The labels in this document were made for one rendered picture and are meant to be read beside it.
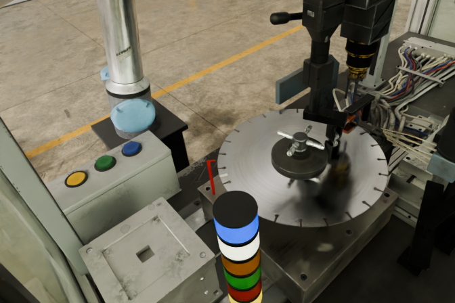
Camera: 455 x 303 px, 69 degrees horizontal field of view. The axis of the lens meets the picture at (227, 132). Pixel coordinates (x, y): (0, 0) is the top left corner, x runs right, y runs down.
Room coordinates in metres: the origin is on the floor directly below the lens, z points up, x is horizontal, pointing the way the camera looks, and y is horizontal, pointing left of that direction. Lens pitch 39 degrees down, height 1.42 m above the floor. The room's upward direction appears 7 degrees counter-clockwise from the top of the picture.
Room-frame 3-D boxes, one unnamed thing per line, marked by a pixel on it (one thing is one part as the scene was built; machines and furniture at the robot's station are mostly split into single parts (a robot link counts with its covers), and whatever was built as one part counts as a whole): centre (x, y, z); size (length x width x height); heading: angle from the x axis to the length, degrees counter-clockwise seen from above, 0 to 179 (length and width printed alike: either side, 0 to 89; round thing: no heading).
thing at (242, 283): (0.21, 0.00, 1.05); 0.05 x 0.04 x 0.03; 35
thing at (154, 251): (0.33, 0.17, 0.82); 0.18 x 0.18 x 0.15; 35
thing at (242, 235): (0.21, 0.00, 1.14); 0.05 x 0.04 x 0.03; 35
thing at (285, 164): (0.48, -0.14, 0.96); 0.11 x 0.11 x 0.03
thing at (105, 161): (0.58, 0.29, 0.90); 0.04 x 0.04 x 0.02
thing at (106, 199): (0.57, 0.29, 0.82); 0.28 x 0.11 x 0.15; 125
